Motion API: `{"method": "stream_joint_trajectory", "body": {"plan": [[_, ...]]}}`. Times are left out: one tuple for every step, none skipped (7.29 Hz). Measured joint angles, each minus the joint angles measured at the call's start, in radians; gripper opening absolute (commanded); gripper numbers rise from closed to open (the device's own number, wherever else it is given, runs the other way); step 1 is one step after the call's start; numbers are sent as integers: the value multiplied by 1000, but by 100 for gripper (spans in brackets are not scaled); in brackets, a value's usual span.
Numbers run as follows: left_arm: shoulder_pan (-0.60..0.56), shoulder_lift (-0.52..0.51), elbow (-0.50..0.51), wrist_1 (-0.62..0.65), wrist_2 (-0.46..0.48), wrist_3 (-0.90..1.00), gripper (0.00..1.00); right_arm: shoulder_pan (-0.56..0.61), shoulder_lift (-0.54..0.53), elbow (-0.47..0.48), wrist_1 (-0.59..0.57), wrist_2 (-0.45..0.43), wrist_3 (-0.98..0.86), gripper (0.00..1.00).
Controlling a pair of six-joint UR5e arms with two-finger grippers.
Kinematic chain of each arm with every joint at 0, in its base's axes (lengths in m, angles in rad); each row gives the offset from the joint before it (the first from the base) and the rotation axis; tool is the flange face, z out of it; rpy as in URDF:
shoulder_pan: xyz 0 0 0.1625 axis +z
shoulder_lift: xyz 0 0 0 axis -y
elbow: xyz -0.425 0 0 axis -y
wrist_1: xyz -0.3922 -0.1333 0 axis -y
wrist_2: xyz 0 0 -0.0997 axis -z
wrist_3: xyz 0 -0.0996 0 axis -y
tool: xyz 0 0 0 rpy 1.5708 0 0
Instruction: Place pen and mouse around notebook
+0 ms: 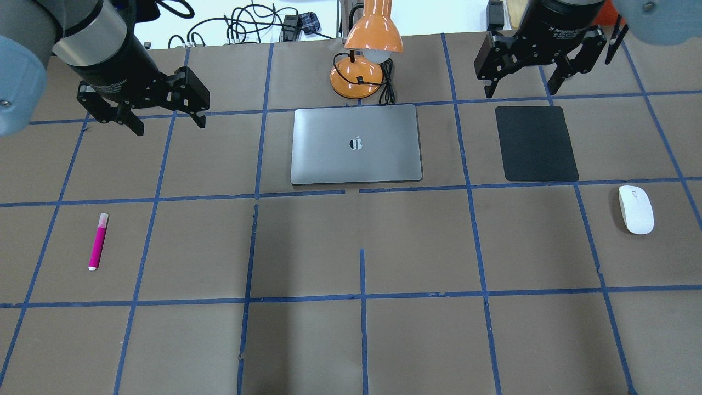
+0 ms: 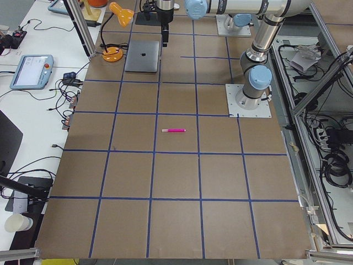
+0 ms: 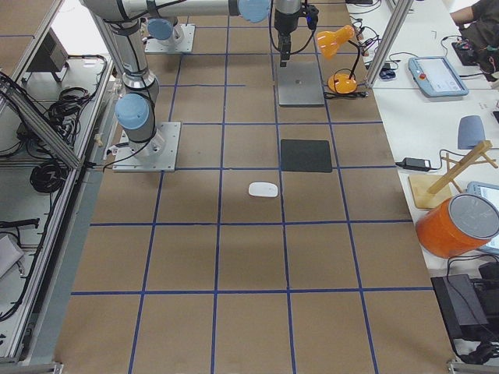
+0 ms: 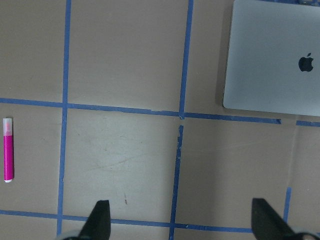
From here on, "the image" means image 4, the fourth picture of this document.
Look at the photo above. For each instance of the pink highlighter pen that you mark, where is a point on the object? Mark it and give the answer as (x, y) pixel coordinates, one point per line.
(8, 150)

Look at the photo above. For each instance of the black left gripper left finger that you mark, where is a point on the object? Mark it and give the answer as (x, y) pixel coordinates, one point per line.
(98, 224)

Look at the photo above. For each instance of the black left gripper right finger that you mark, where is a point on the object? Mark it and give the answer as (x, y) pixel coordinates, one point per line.
(266, 224)

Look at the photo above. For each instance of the silver closed laptop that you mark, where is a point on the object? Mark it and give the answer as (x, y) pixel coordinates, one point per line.
(273, 62)

